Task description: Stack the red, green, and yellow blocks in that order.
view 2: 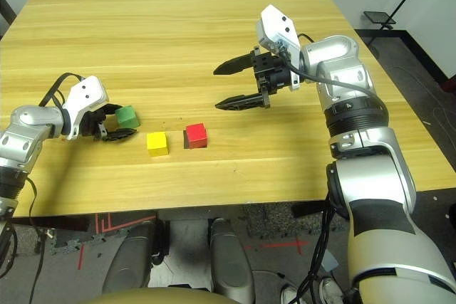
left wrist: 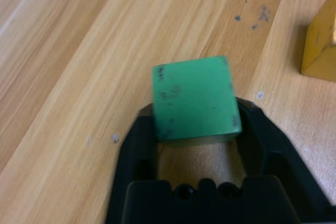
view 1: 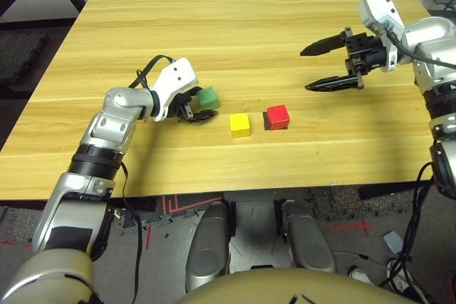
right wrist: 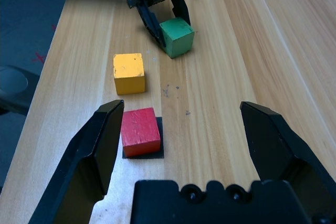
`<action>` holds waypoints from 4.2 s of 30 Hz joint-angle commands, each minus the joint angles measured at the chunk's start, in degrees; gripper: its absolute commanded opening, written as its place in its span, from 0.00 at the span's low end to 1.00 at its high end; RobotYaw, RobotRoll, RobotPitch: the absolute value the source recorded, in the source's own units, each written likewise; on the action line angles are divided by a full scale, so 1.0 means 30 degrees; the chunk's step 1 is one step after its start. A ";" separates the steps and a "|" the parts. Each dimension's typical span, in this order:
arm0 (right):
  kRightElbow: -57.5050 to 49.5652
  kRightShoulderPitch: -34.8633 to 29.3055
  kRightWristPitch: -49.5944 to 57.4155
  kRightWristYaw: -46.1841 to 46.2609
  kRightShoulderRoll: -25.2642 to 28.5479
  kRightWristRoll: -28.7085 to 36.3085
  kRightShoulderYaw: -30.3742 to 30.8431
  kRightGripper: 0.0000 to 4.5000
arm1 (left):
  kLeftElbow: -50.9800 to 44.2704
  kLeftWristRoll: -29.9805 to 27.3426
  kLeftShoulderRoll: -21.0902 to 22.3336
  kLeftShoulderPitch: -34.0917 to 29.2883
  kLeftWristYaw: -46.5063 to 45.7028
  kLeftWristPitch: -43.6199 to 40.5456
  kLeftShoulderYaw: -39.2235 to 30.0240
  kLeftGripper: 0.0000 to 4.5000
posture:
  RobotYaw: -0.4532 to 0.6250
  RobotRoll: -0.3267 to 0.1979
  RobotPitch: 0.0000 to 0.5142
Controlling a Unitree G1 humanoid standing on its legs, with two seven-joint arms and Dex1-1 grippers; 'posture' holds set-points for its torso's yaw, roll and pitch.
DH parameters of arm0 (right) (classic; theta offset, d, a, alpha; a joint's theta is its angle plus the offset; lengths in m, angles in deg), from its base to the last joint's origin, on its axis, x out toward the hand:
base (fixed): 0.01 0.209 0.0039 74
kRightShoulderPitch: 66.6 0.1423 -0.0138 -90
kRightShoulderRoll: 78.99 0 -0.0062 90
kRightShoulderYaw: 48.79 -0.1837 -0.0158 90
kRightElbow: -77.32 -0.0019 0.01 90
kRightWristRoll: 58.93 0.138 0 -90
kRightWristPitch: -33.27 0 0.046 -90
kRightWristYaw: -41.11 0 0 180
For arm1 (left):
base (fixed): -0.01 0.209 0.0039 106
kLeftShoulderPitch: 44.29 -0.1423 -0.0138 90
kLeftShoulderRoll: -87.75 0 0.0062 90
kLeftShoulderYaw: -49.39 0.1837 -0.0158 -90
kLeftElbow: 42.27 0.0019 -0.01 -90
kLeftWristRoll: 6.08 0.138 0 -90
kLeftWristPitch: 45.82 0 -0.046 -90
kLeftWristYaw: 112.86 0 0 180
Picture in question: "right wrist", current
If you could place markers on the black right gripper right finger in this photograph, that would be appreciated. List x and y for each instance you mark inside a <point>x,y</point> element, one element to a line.
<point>275,150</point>

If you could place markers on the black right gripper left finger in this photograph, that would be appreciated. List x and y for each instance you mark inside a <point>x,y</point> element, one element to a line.
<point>86,161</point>

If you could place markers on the green wooden block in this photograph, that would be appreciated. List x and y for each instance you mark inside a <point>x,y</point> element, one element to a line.
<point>178,37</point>

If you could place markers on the red wooden block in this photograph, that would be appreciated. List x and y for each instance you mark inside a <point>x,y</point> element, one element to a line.
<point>140,132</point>

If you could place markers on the yellow wooden block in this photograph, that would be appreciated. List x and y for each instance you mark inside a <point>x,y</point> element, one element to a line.
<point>128,72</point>

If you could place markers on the black square marker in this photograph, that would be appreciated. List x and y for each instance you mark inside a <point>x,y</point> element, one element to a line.
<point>161,145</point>

